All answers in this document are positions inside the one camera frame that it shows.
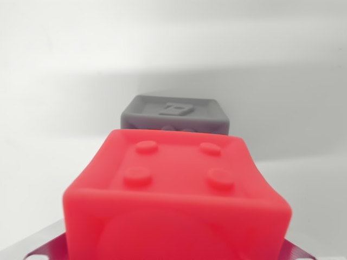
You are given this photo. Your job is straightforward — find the grey plastic cube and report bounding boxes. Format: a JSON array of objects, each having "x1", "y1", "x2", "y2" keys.
[{"x1": 120, "y1": 94, "x2": 231, "y2": 136}]

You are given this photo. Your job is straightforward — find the gripper left finger with black rubber pad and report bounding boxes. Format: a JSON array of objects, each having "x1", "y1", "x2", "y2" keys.
[{"x1": 0, "y1": 218, "x2": 72, "y2": 260}]

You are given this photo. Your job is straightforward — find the red plastic cube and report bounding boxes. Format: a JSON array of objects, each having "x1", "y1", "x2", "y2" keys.
[{"x1": 61, "y1": 129, "x2": 293, "y2": 260}]

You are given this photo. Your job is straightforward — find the gripper right finger with black rubber pad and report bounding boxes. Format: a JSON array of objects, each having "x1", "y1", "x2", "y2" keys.
[{"x1": 281, "y1": 232, "x2": 347, "y2": 260}]

